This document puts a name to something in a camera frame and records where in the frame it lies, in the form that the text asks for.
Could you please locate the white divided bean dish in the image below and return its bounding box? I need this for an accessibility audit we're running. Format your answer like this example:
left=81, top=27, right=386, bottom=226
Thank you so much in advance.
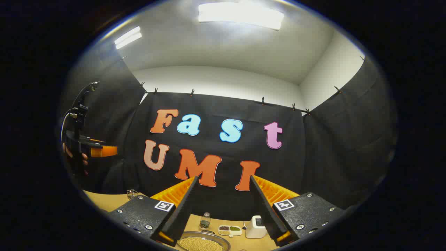
left=218, top=225, right=243, bottom=237

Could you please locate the row of black clips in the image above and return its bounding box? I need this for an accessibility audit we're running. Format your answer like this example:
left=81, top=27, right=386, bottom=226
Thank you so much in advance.
left=120, top=56, right=366, bottom=115

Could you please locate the narrow ceiling light panel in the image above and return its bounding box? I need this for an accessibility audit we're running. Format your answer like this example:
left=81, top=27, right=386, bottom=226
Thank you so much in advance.
left=114, top=26, right=143, bottom=50

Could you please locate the pile of yellow soybeans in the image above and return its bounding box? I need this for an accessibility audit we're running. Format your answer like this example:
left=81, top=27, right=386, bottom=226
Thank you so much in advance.
left=179, top=237, right=223, bottom=251

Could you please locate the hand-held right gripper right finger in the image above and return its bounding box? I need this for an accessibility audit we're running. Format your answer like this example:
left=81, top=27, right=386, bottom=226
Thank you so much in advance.
left=249, top=175, right=345, bottom=247

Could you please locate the white toaster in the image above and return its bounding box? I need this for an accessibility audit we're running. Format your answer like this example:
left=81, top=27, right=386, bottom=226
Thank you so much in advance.
left=245, top=215, right=268, bottom=239

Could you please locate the large ceiling light panel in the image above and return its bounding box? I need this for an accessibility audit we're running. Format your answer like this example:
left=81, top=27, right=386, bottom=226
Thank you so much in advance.
left=198, top=2, right=284, bottom=31

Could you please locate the black backdrop cloth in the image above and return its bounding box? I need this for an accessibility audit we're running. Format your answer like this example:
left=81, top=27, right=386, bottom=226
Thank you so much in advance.
left=59, top=56, right=398, bottom=222

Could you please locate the steel pot with black handle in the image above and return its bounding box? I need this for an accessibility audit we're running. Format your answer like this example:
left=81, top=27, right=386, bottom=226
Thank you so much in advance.
left=177, top=230, right=231, bottom=251

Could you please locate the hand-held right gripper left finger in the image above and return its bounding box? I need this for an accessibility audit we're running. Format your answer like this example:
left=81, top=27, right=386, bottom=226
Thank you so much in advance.
left=108, top=176, right=200, bottom=248

